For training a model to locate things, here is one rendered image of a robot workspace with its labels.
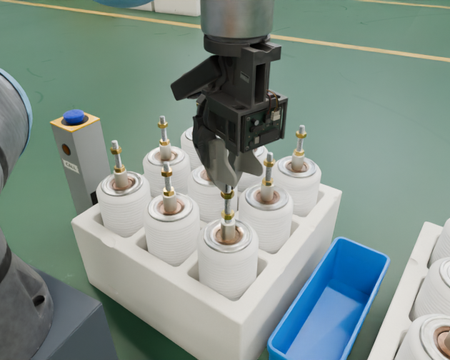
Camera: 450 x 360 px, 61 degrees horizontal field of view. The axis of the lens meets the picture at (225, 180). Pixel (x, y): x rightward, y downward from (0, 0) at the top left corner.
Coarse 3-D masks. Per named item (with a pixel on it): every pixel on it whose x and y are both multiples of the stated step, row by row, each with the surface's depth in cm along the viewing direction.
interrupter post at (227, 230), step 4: (232, 220) 57; (224, 224) 56; (228, 224) 56; (232, 224) 56; (224, 228) 56; (228, 228) 56; (232, 228) 57; (224, 232) 57; (228, 232) 57; (232, 232) 57; (224, 236) 57; (228, 236) 57; (232, 236) 58; (228, 240) 58
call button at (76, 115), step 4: (68, 112) 76; (72, 112) 76; (76, 112) 76; (80, 112) 76; (64, 116) 75; (68, 116) 75; (72, 116) 75; (76, 116) 75; (80, 116) 75; (68, 120) 75; (72, 120) 75; (76, 120) 75; (80, 120) 76
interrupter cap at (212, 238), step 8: (208, 224) 60; (216, 224) 60; (240, 224) 60; (208, 232) 59; (216, 232) 59; (240, 232) 59; (248, 232) 59; (208, 240) 57; (216, 240) 57; (224, 240) 58; (232, 240) 58; (240, 240) 57; (248, 240) 57; (216, 248) 56; (224, 248) 56; (232, 248) 56; (240, 248) 56
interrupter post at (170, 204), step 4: (164, 196) 62; (168, 196) 62; (172, 196) 62; (164, 200) 62; (168, 200) 62; (172, 200) 62; (164, 204) 63; (168, 204) 62; (172, 204) 62; (176, 204) 64; (164, 208) 63; (168, 208) 63; (172, 208) 63; (176, 208) 64
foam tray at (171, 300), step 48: (240, 192) 79; (336, 192) 79; (96, 240) 69; (144, 240) 70; (288, 240) 68; (144, 288) 67; (192, 288) 59; (288, 288) 69; (192, 336) 65; (240, 336) 56
